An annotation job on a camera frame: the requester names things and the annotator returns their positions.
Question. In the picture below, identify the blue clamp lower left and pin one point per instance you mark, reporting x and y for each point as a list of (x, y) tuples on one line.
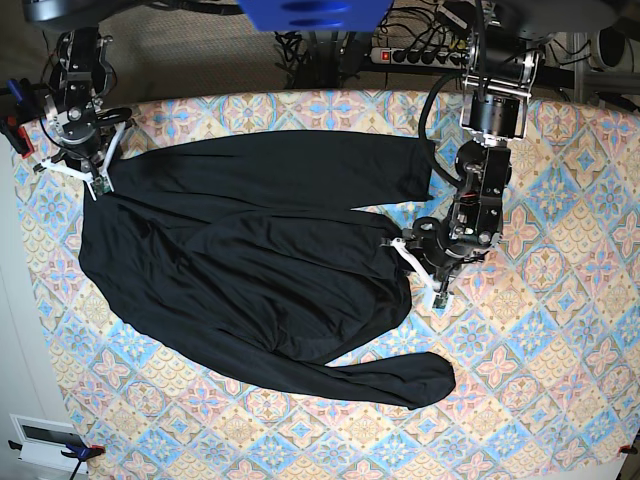
[(75, 451)]

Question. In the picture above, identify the blue clamp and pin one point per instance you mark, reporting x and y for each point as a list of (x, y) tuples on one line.
[(12, 124), (75, 451)]

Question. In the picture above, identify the white floor box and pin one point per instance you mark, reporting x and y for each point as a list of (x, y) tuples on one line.
[(43, 441)]

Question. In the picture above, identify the blue clamp upper left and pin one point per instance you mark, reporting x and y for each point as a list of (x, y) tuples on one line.
[(12, 124)]

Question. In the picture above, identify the orange clamp lower right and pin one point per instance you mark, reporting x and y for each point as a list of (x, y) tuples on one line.
[(628, 450)]

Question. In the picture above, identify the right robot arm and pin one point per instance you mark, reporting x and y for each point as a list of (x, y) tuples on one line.
[(80, 69)]

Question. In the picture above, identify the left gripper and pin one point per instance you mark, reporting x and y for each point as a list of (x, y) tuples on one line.
[(438, 249)]

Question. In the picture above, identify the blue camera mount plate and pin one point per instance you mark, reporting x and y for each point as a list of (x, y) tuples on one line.
[(315, 15)]

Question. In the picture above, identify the black t-shirt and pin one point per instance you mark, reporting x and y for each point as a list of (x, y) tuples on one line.
[(258, 256)]

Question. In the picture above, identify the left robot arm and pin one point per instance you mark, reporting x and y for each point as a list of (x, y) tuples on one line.
[(504, 51)]

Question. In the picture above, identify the white power strip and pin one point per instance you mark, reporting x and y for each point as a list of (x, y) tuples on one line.
[(436, 57)]

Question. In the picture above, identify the white speaker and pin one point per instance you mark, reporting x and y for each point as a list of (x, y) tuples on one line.
[(609, 48)]

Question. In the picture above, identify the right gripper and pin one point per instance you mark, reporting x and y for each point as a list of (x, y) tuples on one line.
[(88, 139)]

